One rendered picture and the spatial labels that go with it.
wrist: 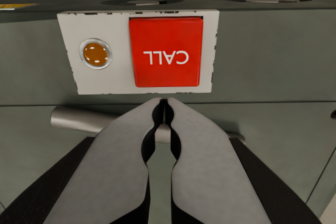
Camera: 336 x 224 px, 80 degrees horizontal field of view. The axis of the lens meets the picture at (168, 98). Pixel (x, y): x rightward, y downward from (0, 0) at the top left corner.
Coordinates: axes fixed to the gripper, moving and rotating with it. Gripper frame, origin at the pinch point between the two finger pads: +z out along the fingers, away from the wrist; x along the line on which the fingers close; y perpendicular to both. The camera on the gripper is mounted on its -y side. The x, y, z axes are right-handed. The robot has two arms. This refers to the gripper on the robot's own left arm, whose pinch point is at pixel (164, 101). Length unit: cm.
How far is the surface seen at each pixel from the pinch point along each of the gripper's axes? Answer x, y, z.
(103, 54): -5.6, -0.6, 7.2
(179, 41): 1.1, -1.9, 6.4
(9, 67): -14.8, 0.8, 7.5
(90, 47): -6.6, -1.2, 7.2
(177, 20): 0.9, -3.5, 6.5
